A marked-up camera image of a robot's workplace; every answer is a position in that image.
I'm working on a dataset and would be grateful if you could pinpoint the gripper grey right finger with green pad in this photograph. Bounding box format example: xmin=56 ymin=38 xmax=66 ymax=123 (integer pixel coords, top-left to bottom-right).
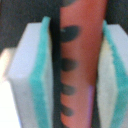
xmin=97 ymin=23 xmax=128 ymax=128

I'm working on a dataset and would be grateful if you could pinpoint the brown sausage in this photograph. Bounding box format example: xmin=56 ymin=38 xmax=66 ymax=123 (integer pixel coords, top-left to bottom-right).
xmin=60 ymin=0 xmax=108 ymax=128

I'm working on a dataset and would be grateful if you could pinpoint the gripper grey left finger with green pad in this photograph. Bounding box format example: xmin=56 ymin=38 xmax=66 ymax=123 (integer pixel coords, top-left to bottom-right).
xmin=0 ymin=17 xmax=54 ymax=128

